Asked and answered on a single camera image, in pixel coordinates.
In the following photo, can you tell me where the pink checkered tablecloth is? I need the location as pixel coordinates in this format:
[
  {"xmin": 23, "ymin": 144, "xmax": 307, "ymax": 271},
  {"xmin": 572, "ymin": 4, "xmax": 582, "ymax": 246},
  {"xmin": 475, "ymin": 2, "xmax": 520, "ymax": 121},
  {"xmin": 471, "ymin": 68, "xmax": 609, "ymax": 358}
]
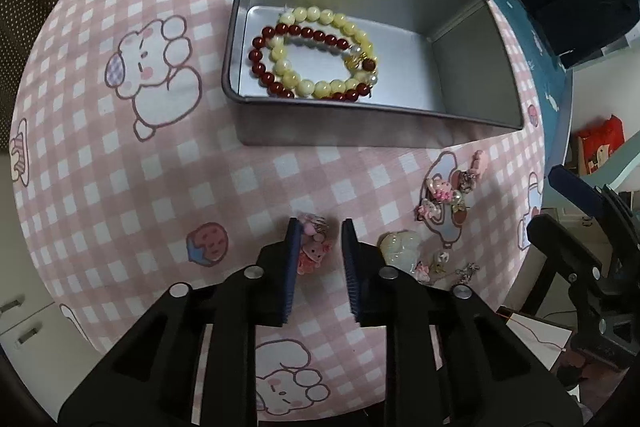
[{"xmin": 9, "ymin": 0, "xmax": 546, "ymax": 423}]

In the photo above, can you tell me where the small charm keychain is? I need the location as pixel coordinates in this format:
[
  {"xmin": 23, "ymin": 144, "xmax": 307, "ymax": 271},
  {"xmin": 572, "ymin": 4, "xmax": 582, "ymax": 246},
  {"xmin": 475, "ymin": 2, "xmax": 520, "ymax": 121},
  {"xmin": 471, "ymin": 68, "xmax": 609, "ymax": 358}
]
[{"xmin": 412, "ymin": 251, "xmax": 481, "ymax": 284}]

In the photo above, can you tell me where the white paper sheet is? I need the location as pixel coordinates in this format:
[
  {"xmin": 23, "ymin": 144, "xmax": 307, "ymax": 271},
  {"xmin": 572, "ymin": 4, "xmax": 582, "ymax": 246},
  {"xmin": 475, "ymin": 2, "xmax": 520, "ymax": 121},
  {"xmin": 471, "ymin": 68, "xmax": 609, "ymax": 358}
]
[{"xmin": 492, "ymin": 307, "xmax": 573, "ymax": 373}]

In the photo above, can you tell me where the dark red bead bracelet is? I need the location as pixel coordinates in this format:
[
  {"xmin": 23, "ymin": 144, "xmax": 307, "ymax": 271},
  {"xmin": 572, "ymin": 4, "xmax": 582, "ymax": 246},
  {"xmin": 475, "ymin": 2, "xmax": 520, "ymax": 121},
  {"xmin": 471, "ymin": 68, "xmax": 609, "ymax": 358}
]
[{"xmin": 247, "ymin": 23, "xmax": 376, "ymax": 102}]

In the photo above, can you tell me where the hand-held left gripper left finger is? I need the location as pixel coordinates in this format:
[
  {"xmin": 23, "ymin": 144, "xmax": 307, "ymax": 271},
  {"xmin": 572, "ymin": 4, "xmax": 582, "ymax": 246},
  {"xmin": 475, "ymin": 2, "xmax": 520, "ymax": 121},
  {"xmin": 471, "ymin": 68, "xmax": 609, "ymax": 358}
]
[{"xmin": 57, "ymin": 217, "xmax": 304, "ymax": 427}]

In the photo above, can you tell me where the yellow bead bracelet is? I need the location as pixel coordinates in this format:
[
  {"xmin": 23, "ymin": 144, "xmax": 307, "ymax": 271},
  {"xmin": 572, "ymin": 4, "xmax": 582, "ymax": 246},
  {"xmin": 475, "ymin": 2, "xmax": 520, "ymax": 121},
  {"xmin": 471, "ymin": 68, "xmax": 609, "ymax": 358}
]
[{"xmin": 270, "ymin": 6, "xmax": 379, "ymax": 100}]

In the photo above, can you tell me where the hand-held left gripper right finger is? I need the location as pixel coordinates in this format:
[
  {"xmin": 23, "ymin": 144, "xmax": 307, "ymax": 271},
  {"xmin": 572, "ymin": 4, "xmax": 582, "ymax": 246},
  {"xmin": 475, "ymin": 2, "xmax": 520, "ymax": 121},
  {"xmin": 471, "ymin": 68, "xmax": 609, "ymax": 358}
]
[{"xmin": 341, "ymin": 217, "xmax": 583, "ymax": 427}]

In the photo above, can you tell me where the red bag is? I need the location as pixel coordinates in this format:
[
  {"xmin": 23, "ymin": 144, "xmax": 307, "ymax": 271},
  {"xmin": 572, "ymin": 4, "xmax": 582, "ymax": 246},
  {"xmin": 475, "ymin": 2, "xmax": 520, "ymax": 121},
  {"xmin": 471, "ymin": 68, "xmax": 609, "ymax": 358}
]
[{"xmin": 575, "ymin": 116, "xmax": 626, "ymax": 175}]

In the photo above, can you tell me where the pink bear charm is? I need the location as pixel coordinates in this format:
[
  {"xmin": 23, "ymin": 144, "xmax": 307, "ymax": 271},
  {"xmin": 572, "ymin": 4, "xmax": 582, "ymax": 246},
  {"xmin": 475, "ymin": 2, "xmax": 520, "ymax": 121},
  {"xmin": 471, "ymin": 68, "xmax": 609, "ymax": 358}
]
[{"xmin": 297, "ymin": 214, "xmax": 333, "ymax": 277}]

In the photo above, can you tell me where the pale jade pendant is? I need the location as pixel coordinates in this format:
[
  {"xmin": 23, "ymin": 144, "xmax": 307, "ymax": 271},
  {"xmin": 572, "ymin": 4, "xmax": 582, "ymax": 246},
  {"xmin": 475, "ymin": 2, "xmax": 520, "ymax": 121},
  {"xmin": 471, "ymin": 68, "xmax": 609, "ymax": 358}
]
[{"xmin": 378, "ymin": 230, "xmax": 422, "ymax": 275}]

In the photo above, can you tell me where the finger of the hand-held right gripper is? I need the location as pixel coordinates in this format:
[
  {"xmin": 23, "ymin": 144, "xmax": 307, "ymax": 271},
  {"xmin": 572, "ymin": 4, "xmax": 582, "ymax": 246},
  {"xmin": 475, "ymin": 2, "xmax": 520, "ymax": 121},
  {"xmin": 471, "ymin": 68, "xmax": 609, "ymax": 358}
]
[
  {"xmin": 526, "ymin": 214, "xmax": 623, "ymax": 308},
  {"xmin": 547, "ymin": 164, "xmax": 640, "ymax": 258}
]

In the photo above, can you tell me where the thin red cable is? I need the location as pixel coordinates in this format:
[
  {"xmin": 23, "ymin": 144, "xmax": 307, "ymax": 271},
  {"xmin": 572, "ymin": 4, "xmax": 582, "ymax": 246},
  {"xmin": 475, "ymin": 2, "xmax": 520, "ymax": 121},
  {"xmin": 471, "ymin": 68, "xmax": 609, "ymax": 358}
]
[{"xmin": 500, "ymin": 312, "xmax": 567, "ymax": 353}]

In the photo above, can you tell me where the rectangular metal tin box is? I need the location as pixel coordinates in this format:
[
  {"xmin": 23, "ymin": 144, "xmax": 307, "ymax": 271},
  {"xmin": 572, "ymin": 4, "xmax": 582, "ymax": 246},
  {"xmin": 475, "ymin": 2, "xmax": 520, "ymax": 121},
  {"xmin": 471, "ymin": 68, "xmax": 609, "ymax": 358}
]
[{"xmin": 221, "ymin": 0, "xmax": 525, "ymax": 148}]

